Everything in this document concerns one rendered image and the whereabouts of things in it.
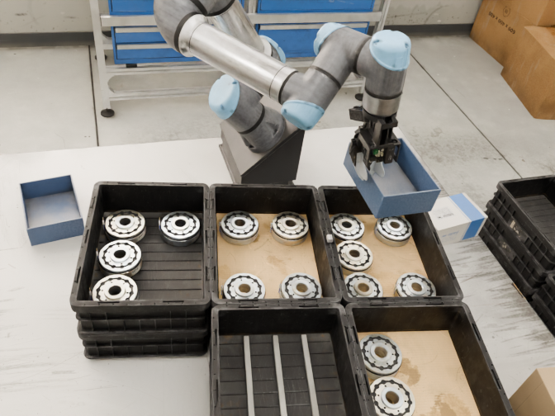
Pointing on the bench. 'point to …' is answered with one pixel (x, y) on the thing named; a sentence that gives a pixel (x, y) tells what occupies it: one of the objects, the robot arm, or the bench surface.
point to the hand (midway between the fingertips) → (364, 172)
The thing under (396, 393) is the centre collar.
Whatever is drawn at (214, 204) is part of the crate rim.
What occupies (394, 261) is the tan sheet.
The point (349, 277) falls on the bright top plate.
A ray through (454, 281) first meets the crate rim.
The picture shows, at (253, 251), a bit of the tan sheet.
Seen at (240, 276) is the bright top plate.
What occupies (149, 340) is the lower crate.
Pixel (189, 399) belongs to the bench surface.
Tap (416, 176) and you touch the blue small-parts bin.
